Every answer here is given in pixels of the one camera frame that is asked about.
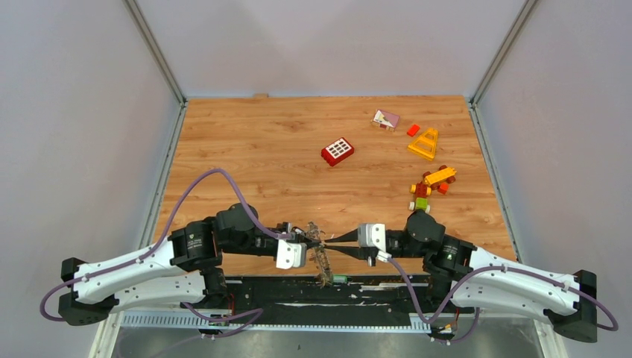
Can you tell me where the yellow orange toy car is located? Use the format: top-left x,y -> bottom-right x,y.
422,165 -> 457,190

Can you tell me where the small red toy brick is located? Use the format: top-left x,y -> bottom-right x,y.
406,124 -> 420,137

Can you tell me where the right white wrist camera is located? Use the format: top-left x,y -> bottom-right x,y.
358,223 -> 392,266

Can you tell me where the yellow triangular toy frame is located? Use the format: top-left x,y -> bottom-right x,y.
407,128 -> 439,161

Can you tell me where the small green bubble level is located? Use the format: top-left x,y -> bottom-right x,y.
332,275 -> 348,284

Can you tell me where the large grey toothed keyring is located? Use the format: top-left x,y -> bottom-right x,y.
306,222 -> 334,287

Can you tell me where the red window toy brick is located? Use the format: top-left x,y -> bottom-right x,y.
320,137 -> 355,167

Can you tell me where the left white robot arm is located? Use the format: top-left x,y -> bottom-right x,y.
58,204 -> 320,326

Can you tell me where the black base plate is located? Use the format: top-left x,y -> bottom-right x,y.
197,274 -> 495,328

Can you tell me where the pink roof toy house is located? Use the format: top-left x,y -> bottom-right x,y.
370,110 -> 400,131

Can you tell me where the grey slotted cable duct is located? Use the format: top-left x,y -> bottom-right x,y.
121,311 -> 432,333

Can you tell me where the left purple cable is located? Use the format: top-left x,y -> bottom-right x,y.
39,168 -> 297,323

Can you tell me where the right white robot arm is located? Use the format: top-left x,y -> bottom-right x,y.
325,210 -> 598,343

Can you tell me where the red green toy vehicle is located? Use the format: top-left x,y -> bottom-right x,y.
408,183 -> 432,213

